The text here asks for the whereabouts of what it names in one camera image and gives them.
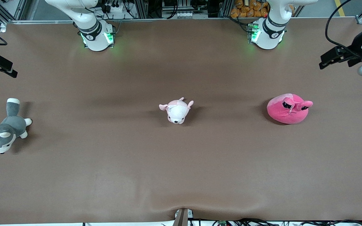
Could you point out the white connector block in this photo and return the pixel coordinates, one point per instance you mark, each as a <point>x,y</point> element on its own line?
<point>184,14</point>

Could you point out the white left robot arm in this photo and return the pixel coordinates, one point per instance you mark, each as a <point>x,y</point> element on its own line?
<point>270,37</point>

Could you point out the white power strip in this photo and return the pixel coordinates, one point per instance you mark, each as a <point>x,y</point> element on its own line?
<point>115,8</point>

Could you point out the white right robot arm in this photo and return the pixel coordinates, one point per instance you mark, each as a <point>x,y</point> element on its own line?
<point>94,37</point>

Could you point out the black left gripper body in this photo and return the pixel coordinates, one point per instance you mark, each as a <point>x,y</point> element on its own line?
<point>359,44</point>

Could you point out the metal table clamp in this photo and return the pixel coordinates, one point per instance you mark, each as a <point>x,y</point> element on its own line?
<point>182,218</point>

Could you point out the pale pink white plush dog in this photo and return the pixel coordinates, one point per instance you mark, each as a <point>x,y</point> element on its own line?
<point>178,113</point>

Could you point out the brown table mat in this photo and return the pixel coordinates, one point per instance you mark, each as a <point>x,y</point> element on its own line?
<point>181,172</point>

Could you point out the grey white husky plush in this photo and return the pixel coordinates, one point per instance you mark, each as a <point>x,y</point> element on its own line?
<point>11,125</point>

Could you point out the round hot pink plush toy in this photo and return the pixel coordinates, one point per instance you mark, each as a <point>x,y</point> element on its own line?
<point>284,114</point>

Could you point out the aluminium table edge rail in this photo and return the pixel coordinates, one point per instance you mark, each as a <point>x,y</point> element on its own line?
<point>168,19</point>

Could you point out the orange plush toys pile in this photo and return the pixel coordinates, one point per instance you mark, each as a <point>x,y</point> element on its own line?
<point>247,9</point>

